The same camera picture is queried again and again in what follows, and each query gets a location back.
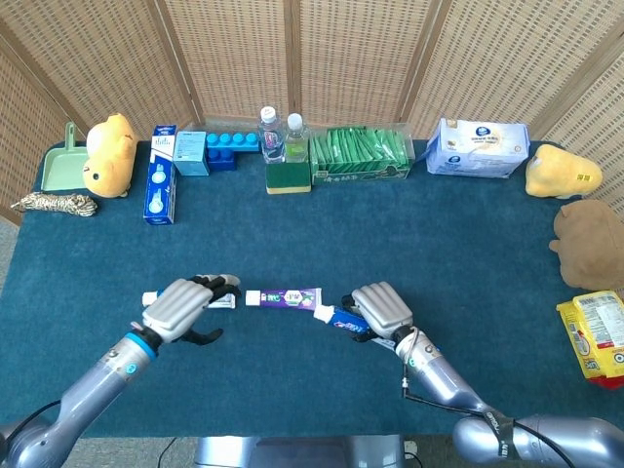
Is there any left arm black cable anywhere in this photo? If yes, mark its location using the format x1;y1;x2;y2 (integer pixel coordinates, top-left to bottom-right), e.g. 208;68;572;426
0;399;62;441

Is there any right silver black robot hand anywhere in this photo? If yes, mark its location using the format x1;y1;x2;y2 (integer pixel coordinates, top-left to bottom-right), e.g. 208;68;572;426
340;281;415;345

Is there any black velcro strap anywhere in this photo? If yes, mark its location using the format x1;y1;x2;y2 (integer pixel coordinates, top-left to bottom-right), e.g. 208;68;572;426
482;408;519;458

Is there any yellow chick plush toy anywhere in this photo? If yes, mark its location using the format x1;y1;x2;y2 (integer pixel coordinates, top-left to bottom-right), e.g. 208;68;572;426
81;112;138;199

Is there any wicker folding screen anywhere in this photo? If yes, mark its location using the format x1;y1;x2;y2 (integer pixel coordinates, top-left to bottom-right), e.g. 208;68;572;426
0;0;624;225

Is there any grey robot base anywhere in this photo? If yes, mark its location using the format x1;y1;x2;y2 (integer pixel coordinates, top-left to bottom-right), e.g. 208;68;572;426
193;435;407;468

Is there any blue white Crest toothpaste tube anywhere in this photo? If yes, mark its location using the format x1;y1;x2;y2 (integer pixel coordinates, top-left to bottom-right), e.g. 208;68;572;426
312;302;399;350
141;290;237;311

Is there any green yellow sponge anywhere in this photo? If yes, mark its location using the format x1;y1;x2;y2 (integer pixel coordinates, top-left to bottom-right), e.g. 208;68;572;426
265;161;313;195

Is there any black floor cable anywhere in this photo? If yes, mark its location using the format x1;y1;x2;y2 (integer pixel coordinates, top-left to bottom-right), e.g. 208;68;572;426
158;436;177;468

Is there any green drink bottle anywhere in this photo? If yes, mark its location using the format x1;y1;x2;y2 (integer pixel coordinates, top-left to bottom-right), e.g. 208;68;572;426
284;112;312;165

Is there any teal carpet table cover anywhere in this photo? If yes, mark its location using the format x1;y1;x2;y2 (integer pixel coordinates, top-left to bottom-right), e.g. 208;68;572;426
0;139;624;438

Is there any white blue tissue pack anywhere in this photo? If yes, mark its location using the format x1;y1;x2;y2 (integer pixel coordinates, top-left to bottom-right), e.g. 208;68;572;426
425;117;531;179

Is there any blue toothpaste carton box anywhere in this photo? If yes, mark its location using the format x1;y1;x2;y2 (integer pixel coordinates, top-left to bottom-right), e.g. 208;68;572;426
142;124;178;226

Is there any green tea bag box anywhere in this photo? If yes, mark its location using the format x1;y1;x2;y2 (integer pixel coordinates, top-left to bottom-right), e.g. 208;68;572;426
308;124;416;186

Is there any clear bottle pink label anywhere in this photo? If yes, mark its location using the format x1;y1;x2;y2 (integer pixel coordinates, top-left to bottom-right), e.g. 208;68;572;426
256;105;287;166

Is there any yellow snack bag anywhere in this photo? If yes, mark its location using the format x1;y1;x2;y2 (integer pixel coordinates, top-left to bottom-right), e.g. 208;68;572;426
556;290;624;391

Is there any long light blue building block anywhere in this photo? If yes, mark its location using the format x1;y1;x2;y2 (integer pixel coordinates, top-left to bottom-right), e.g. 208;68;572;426
205;131;261;153

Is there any yellow plush toy with tag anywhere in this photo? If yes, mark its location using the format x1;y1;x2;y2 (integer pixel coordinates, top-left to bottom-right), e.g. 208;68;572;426
525;143;605;200

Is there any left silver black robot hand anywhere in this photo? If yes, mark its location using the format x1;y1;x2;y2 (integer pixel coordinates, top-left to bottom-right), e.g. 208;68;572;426
139;273;244;351

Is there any brown white rope bundle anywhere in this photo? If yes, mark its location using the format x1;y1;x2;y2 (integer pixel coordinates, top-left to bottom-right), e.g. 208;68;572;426
10;192;98;218

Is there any light blue carton box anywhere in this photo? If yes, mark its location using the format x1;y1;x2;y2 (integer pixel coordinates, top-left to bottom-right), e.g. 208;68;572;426
173;130;211;177

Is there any brown plush toy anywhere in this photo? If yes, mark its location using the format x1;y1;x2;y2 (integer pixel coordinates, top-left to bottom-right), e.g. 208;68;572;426
549;198;624;292

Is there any light green dustpan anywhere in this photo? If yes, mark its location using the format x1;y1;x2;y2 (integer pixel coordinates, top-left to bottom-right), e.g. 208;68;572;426
40;121;92;193

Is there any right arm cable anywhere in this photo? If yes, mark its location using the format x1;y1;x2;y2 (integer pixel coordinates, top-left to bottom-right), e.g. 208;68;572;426
400;327;579;468

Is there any dark blue building block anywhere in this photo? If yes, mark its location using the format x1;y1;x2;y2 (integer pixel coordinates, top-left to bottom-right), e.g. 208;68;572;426
207;148;239;173

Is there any purple toothpaste tube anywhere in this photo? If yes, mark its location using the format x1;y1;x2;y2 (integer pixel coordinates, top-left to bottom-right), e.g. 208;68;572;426
245;287;323;313

